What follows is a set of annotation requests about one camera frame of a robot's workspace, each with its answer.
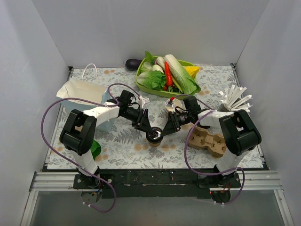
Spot black cup lid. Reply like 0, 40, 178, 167
146, 127, 163, 144

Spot light blue paper bag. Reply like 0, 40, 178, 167
55, 64, 117, 131

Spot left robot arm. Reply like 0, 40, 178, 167
60, 90, 152, 188

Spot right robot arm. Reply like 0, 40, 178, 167
161, 96, 261, 187

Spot stack of paper cups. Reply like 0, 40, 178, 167
164, 97, 182, 118

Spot floral table mat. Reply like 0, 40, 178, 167
47, 65, 264, 169

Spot green plastic vegetable tray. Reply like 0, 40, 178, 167
135, 58, 201, 98

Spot stack of pulp cup carriers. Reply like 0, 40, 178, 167
188, 127, 227, 158

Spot napa cabbage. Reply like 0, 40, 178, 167
164, 54, 201, 95

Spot green lettuce head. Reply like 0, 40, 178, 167
136, 70, 166, 91

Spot yellow pepper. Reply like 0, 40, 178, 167
184, 66, 200, 79

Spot dark purple eggplant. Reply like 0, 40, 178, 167
125, 59, 142, 71

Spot green bok choy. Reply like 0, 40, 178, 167
90, 140, 101, 160

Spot cup of white straws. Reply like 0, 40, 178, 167
218, 85, 253, 113

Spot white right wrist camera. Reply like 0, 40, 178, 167
165, 99, 175, 109

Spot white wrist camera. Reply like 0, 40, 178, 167
165, 99, 175, 109
141, 97, 150, 109

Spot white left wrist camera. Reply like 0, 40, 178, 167
141, 97, 150, 109

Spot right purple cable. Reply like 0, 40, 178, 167
170, 94, 247, 205

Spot purple cable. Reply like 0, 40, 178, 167
41, 83, 146, 214
170, 94, 247, 205

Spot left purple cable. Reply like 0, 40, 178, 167
41, 83, 146, 214

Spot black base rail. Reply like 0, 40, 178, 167
73, 169, 241, 199

